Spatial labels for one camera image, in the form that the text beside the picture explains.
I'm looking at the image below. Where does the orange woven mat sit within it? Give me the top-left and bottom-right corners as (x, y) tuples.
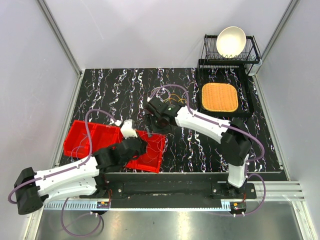
(201, 82), (239, 113)

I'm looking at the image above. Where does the yellow cable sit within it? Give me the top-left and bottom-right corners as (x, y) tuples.
(163, 93), (188, 106)

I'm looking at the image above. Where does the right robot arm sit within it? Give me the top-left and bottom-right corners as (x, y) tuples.
(144, 97), (252, 199)

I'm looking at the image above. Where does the red divided plastic bin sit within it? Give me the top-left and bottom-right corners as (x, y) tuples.
(63, 120), (166, 173)

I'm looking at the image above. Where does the white cup on rack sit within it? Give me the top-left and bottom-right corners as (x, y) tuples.
(246, 59), (263, 77)

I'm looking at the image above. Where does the white bowl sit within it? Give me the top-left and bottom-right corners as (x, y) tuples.
(216, 26), (247, 58)

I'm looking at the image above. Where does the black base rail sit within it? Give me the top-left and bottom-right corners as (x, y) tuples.
(80, 172), (257, 200)

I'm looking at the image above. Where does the white pink cable coil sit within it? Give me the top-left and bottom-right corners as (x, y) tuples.
(142, 87), (168, 166)

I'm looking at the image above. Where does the black square tray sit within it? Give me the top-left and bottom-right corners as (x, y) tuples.
(197, 66), (254, 118)

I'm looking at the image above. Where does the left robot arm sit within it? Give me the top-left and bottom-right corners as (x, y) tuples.
(8, 137), (148, 215)

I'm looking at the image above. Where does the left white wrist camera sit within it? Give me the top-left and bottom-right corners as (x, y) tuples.
(114, 119), (138, 139)

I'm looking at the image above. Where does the black wire dish rack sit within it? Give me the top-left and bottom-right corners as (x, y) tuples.
(198, 34), (262, 76)

